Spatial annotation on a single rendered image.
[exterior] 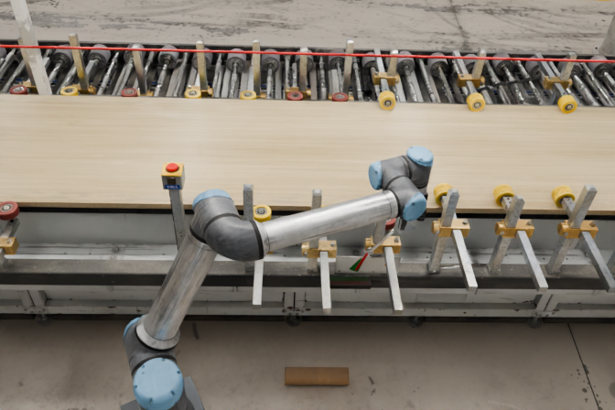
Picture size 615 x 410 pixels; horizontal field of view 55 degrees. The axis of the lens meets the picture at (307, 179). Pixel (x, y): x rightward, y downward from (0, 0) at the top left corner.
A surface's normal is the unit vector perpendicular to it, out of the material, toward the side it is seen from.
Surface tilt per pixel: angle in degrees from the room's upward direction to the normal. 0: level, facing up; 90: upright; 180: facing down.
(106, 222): 90
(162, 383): 5
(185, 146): 0
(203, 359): 0
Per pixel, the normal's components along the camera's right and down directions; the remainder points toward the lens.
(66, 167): 0.04, -0.76
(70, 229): 0.02, 0.65
